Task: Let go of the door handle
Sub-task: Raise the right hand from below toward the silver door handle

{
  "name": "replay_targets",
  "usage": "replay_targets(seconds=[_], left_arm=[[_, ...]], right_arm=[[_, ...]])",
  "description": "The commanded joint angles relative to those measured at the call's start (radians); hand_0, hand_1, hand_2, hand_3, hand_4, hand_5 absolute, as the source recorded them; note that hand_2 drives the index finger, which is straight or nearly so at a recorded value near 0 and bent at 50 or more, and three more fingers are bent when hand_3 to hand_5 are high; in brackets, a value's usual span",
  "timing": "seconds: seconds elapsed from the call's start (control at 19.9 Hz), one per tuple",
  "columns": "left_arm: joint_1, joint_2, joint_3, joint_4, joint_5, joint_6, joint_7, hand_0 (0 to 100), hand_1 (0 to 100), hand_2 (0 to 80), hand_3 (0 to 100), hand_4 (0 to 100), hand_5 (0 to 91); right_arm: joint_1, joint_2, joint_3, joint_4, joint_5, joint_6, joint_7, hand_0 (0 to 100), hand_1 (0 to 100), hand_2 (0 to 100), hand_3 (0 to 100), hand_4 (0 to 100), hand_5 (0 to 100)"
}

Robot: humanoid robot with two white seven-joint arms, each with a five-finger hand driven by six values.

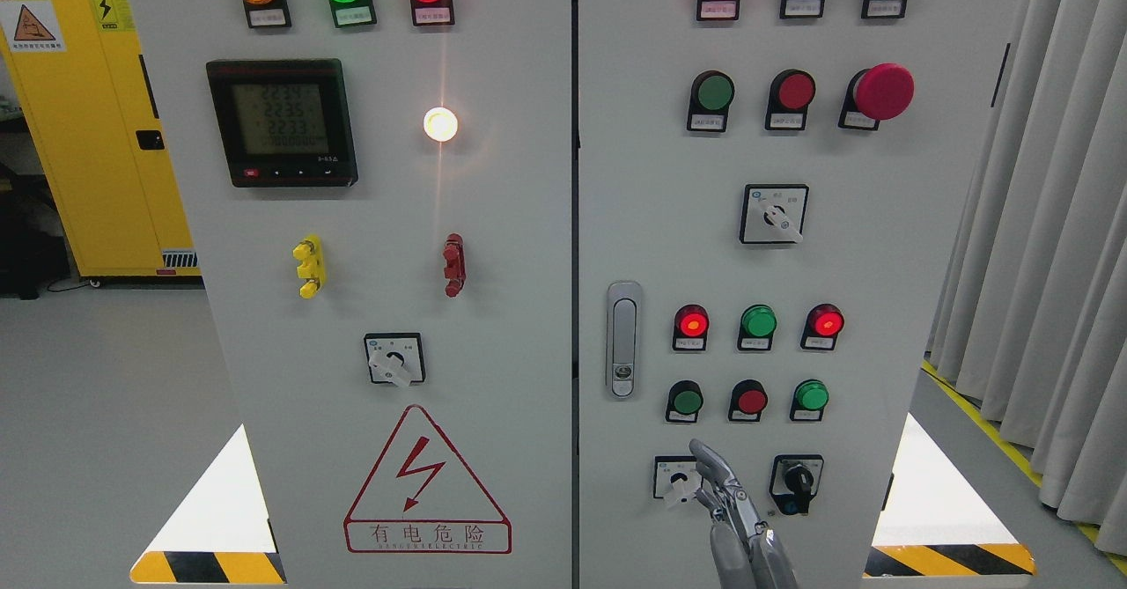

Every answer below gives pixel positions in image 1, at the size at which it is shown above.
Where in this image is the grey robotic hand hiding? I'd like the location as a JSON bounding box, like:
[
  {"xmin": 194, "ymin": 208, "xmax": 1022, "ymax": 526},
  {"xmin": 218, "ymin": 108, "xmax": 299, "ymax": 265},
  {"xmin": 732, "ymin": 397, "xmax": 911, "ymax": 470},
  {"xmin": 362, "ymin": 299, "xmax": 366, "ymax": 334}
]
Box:
[{"xmin": 689, "ymin": 439, "xmax": 798, "ymax": 588}]

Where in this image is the silver cabinet door handle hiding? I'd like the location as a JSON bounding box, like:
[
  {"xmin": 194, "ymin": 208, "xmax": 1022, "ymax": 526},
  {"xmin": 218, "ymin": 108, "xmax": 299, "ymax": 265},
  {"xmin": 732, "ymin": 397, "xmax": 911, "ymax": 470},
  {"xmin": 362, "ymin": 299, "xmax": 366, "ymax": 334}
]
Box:
[{"xmin": 605, "ymin": 282, "xmax": 644, "ymax": 398}]

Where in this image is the right grey cabinet door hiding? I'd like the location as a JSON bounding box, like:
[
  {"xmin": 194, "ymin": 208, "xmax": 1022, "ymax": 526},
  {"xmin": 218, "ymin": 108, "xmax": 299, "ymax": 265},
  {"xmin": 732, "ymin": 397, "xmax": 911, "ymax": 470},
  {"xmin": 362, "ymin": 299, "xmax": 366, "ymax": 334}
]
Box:
[{"xmin": 577, "ymin": 0, "xmax": 1020, "ymax": 588}]

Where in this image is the grey cabinet door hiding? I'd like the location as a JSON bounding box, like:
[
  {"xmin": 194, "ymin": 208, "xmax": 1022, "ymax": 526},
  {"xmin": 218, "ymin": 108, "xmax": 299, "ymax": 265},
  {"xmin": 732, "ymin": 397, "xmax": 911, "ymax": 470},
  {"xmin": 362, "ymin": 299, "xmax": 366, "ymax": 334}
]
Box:
[
  {"xmin": 577, "ymin": 0, "xmax": 1020, "ymax": 588},
  {"xmin": 130, "ymin": 0, "xmax": 574, "ymax": 588}
]

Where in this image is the left grey cabinet door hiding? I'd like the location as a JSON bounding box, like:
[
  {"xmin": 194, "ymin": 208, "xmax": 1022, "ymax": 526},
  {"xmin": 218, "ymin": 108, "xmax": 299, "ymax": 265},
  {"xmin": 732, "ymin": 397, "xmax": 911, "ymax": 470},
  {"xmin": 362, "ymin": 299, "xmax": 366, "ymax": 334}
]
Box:
[{"xmin": 130, "ymin": 0, "xmax": 574, "ymax": 588}]

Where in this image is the red button lower centre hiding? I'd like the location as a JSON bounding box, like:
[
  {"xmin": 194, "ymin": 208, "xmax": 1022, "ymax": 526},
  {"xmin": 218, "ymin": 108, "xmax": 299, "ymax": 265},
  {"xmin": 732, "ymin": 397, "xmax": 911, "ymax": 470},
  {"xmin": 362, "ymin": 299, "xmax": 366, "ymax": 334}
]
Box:
[{"xmin": 727, "ymin": 380, "xmax": 769, "ymax": 422}]

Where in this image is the dark green button lower left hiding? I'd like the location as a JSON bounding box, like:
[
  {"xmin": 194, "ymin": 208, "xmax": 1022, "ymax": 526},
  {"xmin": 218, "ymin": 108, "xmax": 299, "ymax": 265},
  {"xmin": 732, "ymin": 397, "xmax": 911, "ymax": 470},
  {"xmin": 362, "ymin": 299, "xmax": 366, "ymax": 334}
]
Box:
[{"xmin": 665, "ymin": 380, "xmax": 703, "ymax": 423}]

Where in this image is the green button lower right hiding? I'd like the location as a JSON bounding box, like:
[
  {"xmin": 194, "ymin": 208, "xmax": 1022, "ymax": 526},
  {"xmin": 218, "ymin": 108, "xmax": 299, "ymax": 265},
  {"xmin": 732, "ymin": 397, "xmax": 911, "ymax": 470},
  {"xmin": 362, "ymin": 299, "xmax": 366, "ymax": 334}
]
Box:
[{"xmin": 789, "ymin": 378, "xmax": 829, "ymax": 422}]

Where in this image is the green lamp middle centre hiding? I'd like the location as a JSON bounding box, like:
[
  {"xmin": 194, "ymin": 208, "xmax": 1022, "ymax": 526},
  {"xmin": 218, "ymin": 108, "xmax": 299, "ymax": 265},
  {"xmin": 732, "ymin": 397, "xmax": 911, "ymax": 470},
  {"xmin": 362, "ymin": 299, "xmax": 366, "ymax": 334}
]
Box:
[{"xmin": 737, "ymin": 304, "xmax": 778, "ymax": 352}]

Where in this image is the red lit lamp middle left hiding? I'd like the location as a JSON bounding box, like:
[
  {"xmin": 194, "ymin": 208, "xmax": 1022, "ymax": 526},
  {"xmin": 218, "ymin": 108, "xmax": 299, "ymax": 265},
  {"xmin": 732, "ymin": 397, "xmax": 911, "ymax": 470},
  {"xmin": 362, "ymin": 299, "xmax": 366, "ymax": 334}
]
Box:
[{"xmin": 671, "ymin": 304, "xmax": 710, "ymax": 352}]

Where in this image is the red lit lamp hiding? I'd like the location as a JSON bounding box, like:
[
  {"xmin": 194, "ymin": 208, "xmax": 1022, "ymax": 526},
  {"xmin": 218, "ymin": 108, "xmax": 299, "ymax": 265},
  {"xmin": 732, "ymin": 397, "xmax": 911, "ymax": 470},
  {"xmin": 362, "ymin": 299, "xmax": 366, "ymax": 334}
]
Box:
[
  {"xmin": 800, "ymin": 303, "xmax": 844, "ymax": 351},
  {"xmin": 671, "ymin": 304, "xmax": 710, "ymax": 352}
]

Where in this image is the red lit lamp middle right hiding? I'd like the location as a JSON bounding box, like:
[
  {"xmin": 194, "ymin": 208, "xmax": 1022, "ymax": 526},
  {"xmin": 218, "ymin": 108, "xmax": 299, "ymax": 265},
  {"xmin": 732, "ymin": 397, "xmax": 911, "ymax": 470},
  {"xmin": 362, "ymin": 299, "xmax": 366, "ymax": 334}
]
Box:
[{"xmin": 800, "ymin": 303, "xmax": 844, "ymax": 351}]

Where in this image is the red lightning warning sticker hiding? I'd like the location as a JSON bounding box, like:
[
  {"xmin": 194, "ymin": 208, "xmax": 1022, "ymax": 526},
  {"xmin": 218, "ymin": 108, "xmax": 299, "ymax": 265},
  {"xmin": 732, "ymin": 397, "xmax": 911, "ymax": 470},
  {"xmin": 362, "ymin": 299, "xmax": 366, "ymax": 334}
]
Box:
[{"xmin": 343, "ymin": 404, "xmax": 512, "ymax": 556}]

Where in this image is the grey curtain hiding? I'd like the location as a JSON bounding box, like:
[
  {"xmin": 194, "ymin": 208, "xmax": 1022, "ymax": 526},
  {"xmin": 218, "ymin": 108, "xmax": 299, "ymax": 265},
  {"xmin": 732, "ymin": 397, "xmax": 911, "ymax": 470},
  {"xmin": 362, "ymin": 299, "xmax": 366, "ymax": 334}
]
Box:
[{"xmin": 929, "ymin": 0, "xmax": 1126, "ymax": 556}]

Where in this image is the red terminal connector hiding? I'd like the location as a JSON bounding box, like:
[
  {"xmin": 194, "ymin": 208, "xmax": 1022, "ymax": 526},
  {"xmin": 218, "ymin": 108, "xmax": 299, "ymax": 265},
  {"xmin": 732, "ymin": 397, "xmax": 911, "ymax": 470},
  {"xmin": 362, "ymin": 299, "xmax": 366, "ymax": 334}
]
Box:
[{"xmin": 442, "ymin": 233, "xmax": 467, "ymax": 298}]

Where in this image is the green push button upper row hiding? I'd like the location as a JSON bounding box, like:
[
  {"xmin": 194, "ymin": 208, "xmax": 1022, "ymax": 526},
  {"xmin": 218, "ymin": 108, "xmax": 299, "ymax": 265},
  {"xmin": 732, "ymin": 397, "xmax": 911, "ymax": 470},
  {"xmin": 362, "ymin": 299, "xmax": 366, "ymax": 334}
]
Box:
[{"xmin": 687, "ymin": 69, "xmax": 735, "ymax": 133}]

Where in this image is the red push button upper row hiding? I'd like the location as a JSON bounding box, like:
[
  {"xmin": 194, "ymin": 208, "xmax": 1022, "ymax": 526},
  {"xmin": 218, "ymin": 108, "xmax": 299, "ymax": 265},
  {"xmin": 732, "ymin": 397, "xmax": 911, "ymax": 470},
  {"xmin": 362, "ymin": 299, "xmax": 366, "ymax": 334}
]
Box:
[{"xmin": 764, "ymin": 69, "xmax": 816, "ymax": 131}]

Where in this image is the red mushroom emergency stop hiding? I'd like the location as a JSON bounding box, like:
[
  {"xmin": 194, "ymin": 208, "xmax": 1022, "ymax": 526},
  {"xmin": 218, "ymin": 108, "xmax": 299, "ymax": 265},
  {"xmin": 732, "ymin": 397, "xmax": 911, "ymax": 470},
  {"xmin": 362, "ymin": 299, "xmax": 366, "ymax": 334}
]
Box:
[{"xmin": 837, "ymin": 63, "xmax": 915, "ymax": 131}]

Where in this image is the yellow terminal connector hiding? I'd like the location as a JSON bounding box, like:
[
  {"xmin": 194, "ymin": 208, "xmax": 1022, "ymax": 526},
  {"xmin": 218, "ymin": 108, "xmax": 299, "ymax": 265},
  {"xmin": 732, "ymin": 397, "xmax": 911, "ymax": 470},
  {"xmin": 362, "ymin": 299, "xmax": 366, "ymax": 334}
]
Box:
[{"xmin": 292, "ymin": 233, "xmax": 326, "ymax": 298}]

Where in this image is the white lit indicator lamp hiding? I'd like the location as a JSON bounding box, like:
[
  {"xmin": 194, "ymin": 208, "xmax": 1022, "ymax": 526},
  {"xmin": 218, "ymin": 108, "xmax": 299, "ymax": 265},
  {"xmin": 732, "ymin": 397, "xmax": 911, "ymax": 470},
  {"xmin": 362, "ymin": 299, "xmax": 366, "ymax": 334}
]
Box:
[{"xmin": 423, "ymin": 105, "xmax": 460, "ymax": 143}]

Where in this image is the black digital power meter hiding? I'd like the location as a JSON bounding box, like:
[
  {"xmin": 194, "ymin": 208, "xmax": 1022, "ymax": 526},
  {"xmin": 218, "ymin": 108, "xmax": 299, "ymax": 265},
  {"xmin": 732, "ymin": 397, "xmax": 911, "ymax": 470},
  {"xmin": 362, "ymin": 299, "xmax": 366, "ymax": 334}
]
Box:
[{"xmin": 206, "ymin": 59, "xmax": 358, "ymax": 188}]

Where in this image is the yellow safety cabinet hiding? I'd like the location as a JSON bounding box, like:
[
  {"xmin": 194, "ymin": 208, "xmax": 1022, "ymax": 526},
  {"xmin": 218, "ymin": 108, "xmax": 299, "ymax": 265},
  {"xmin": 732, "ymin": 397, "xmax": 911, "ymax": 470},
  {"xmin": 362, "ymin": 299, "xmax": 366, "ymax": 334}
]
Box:
[{"xmin": 3, "ymin": 0, "xmax": 199, "ymax": 279}]

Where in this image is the black key selector switch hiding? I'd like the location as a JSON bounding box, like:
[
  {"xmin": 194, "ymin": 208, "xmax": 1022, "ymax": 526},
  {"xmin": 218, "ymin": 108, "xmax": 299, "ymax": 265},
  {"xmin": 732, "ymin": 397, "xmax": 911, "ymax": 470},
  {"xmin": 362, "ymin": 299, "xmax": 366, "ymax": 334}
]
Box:
[{"xmin": 769, "ymin": 455, "xmax": 824, "ymax": 516}]

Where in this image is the lower white rotary switch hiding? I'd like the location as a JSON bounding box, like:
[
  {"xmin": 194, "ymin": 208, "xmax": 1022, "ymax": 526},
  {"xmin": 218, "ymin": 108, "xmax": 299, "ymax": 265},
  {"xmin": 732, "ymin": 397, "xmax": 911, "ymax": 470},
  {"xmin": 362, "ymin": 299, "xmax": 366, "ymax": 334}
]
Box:
[{"xmin": 653, "ymin": 455, "xmax": 702, "ymax": 510}]

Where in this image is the upper right rotary switch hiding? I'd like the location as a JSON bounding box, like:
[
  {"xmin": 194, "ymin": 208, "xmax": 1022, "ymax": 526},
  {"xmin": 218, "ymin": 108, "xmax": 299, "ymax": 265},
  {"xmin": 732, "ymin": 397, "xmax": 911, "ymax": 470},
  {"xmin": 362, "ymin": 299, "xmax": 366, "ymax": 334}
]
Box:
[{"xmin": 738, "ymin": 184, "xmax": 810, "ymax": 246}]

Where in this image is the left door rotary switch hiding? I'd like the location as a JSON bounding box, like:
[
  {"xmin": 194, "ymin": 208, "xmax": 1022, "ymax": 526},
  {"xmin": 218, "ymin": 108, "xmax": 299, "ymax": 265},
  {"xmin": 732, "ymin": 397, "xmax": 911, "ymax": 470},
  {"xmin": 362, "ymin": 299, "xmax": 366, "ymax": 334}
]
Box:
[{"xmin": 363, "ymin": 333, "xmax": 426, "ymax": 387}]

